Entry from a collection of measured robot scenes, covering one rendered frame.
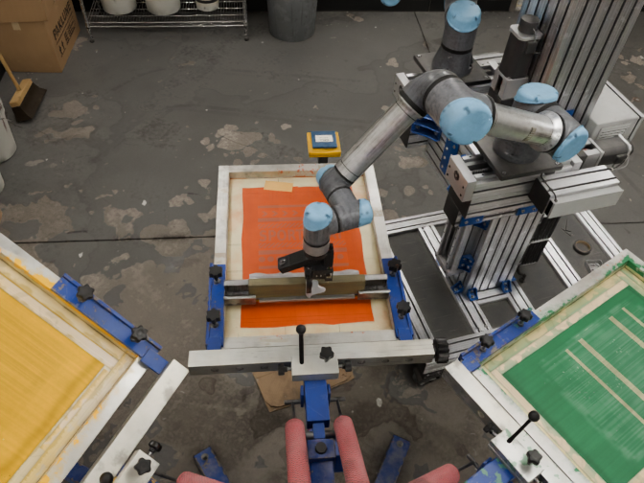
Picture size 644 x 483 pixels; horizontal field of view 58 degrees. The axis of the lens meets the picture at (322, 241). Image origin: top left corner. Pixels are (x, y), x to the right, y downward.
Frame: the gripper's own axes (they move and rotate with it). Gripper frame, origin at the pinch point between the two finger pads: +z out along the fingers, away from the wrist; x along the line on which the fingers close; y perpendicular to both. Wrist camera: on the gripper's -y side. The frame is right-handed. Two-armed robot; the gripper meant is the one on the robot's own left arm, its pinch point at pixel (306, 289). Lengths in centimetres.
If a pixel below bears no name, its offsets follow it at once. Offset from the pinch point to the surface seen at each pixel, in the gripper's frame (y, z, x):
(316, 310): 3.0, 5.3, -4.1
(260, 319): -14.6, 5.4, -6.7
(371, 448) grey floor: 30, 101, -12
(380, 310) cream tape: 23.1, 5.3, -5.6
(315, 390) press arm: 0.0, -3.2, -35.5
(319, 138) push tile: 10, 4, 78
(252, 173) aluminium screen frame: -17, 3, 57
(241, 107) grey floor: -28, 101, 232
